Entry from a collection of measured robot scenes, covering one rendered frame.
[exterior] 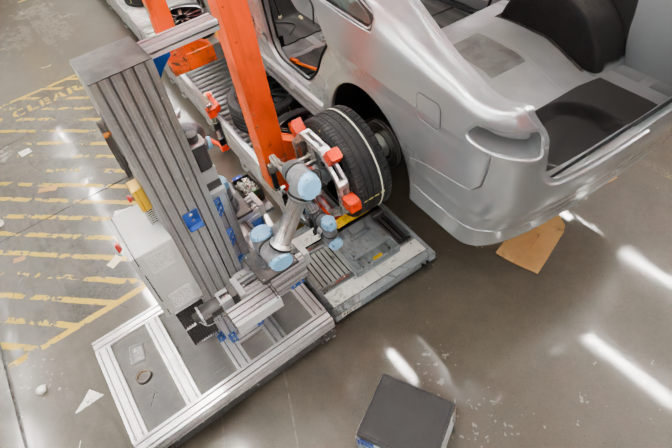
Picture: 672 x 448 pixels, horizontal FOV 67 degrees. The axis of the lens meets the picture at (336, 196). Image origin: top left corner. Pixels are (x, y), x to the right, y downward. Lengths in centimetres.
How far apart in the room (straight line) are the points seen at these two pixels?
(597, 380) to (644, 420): 28
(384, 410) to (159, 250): 135
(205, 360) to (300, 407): 62
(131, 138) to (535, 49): 265
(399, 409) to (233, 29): 212
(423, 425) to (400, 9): 199
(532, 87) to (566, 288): 130
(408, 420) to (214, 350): 123
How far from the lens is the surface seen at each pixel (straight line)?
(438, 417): 277
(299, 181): 228
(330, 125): 289
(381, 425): 276
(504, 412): 318
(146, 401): 329
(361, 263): 346
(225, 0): 281
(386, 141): 315
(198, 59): 508
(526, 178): 239
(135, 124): 215
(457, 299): 349
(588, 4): 376
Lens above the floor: 293
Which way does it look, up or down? 45 degrees down
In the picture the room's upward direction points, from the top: 10 degrees counter-clockwise
